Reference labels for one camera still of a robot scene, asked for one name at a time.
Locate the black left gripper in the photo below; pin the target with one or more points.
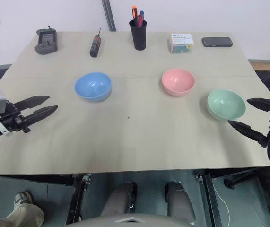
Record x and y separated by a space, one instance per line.
11 117

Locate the green plastic bowl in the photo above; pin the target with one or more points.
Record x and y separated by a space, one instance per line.
227 107

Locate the brown cardboard box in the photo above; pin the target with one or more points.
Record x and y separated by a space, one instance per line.
264 66

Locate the blue plastic bowl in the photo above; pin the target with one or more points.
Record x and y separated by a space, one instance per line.
93 86

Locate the black office chair base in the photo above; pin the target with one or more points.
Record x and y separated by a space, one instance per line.
260 186

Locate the black red electric screwdriver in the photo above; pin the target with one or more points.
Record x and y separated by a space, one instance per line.
95 46

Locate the black rectangular case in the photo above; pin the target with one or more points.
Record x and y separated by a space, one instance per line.
217 41

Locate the pink-red plastic bowl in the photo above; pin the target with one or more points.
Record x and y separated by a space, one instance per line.
178 81

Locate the black table leg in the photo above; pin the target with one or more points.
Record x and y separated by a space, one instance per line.
78 196
210 198

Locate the clear sticky note box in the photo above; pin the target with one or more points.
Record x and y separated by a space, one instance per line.
180 43

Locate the person's leg with gray shoe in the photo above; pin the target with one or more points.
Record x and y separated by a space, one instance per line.
23 212

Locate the gray right robot thigh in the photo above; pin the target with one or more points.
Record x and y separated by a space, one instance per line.
179 201

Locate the gray robot thigh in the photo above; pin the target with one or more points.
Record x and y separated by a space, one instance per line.
119 201
179 201

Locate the gray metal pole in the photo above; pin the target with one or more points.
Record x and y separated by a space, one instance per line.
108 15

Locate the black pen holder cup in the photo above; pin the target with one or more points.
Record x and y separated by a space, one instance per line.
138 35

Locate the gray left robot thigh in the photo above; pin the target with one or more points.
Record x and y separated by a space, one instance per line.
119 201

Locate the red marker pen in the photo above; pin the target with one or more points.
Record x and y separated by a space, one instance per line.
140 20

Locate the blue marker pen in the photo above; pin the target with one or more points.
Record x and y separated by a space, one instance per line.
142 14

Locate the gray robot torso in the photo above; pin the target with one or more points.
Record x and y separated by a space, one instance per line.
132 221

